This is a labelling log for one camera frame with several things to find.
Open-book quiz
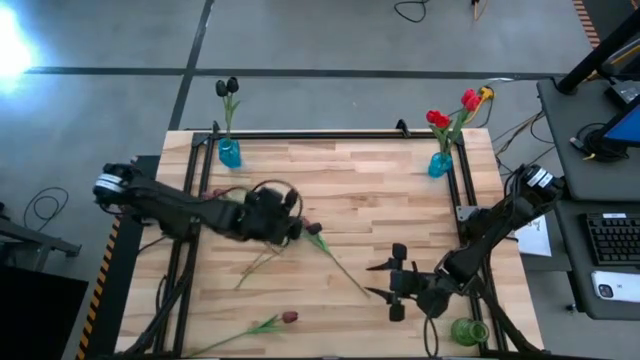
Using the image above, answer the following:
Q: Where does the black artificial tulip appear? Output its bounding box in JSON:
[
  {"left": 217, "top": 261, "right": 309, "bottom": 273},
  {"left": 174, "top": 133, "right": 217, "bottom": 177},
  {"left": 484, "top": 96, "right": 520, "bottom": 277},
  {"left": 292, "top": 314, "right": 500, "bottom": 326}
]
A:
[
  {"left": 225, "top": 76, "right": 242, "bottom": 144},
  {"left": 215, "top": 79, "right": 236, "bottom": 144},
  {"left": 234, "top": 222, "right": 324, "bottom": 290}
]

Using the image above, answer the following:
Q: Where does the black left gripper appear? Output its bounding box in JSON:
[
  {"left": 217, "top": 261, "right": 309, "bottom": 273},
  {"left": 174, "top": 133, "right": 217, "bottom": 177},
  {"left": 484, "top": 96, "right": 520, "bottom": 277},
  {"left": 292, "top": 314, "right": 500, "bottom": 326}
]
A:
[{"left": 238, "top": 187, "right": 305, "bottom": 245}]

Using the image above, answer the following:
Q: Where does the black platform with hazard stripes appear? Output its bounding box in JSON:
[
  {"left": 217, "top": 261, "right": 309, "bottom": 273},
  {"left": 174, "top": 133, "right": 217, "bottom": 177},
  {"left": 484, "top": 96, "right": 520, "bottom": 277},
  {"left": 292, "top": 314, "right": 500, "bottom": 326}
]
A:
[{"left": 74, "top": 154, "right": 161, "bottom": 360}]

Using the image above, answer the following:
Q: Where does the black power adapter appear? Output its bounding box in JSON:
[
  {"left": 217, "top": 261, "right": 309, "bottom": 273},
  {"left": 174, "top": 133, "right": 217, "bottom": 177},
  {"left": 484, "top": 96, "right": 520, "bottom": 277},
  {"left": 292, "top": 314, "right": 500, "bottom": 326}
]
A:
[{"left": 604, "top": 79, "right": 640, "bottom": 105}]

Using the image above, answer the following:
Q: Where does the monitor with blue screen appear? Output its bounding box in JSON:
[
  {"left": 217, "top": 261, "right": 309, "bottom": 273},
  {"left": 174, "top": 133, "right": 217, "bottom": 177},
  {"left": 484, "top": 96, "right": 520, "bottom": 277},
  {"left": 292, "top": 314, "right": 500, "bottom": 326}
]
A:
[{"left": 599, "top": 102, "right": 640, "bottom": 149}]

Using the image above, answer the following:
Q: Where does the silver bracket plate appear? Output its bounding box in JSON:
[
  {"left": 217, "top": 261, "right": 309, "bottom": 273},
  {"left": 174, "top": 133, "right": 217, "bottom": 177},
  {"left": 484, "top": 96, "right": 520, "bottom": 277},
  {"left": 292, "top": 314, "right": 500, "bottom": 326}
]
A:
[{"left": 454, "top": 204, "right": 481, "bottom": 224}]

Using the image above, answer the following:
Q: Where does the black keyboard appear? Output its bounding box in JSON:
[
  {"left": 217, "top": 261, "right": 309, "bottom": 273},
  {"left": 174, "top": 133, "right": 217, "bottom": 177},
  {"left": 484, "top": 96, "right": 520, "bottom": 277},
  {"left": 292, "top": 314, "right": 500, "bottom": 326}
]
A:
[{"left": 584, "top": 212, "right": 640, "bottom": 267}]

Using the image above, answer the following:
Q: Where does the white phone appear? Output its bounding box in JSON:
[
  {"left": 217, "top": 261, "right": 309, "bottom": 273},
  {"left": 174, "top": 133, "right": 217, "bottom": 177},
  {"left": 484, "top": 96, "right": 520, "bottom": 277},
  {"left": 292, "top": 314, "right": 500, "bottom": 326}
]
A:
[{"left": 590, "top": 269, "right": 640, "bottom": 304}]

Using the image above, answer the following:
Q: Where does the black floor cable loop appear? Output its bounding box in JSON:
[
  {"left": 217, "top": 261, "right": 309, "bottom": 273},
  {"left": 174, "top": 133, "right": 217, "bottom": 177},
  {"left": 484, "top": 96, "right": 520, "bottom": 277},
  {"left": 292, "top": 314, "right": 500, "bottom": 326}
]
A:
[{"left": 22, "top": 187, "right": 70, "bottom": 234}]

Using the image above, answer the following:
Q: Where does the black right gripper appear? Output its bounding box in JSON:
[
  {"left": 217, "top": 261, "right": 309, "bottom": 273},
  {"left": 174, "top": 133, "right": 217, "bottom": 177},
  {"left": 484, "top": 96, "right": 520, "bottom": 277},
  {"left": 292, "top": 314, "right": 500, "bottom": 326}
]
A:
[{"left": 364, "top": 242, "right": 437, "bottom": 323}]

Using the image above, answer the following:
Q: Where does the black cable bundle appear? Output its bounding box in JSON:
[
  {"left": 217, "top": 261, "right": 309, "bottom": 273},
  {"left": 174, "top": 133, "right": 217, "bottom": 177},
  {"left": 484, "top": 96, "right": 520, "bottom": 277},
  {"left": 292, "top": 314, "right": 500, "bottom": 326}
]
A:
[{"left": 119, "top": 272, "right": 196, "bottom": 357}]

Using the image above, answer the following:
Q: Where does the grey desk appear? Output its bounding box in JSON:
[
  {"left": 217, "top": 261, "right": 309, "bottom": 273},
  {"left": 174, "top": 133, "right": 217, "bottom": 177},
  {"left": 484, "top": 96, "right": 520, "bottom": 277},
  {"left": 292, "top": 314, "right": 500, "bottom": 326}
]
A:
[
  {"left": 537, "top": 77, "right": 640, "bottom": 201},
  {"left": 554, "top": 199, "right": 640, "bottom": 321}
]

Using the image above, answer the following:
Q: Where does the blue glass vase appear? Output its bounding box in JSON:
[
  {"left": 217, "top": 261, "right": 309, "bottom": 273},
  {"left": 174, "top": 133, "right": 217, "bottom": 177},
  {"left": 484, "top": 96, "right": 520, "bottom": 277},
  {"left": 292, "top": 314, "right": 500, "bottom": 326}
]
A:
[
  {"left": 217, "top": 138, "right": 243, "bottom": 170},
  {"left": 427, "top": 152, "right": 454, "bottom": 179}
]

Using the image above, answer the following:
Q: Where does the black diagonal post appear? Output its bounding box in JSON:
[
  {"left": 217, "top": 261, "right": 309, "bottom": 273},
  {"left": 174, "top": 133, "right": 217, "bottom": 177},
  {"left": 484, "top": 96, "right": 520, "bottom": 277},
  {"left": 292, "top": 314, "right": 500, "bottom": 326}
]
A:
[{"left": 556, "top": 7, "right": 640, "bottom": 95}]

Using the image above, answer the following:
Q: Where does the green glass vase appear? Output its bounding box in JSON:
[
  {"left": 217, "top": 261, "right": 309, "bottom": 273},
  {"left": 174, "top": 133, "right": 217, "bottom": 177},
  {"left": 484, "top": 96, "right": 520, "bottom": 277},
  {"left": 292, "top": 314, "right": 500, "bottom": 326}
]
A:
[{"left": 450, "top": 318, "right": 491, "bottom": 347}]

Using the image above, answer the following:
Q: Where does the white paper sheet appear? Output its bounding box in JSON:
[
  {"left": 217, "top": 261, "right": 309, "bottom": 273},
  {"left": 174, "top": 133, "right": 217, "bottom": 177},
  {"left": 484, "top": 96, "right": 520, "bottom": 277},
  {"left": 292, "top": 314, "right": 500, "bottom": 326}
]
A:
[{"left": 514, "top": 214, "right": 552, "bottom": 258}]

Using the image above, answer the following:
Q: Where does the black coiled cable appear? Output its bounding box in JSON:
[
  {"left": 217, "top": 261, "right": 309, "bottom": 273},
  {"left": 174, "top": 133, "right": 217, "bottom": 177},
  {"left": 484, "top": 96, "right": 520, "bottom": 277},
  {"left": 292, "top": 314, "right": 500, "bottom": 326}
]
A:
[{"left": 574, "top": 122, "right": 626, "bottom": 162}]

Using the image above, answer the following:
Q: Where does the black box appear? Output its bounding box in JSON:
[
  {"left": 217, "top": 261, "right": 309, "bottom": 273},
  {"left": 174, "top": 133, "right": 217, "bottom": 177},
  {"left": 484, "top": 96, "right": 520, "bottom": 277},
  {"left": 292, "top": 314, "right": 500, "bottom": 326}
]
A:
[{"left": 0, "top": 264, "right": 90, "bottom": 360}]

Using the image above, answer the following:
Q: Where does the grey metal stand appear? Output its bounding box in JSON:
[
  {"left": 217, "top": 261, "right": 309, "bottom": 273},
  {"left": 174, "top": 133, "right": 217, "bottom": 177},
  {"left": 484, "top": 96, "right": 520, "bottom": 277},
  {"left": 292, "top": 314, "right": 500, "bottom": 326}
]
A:
[{"left": 0, "top": 202, "right": 82, "bottom": 274}]

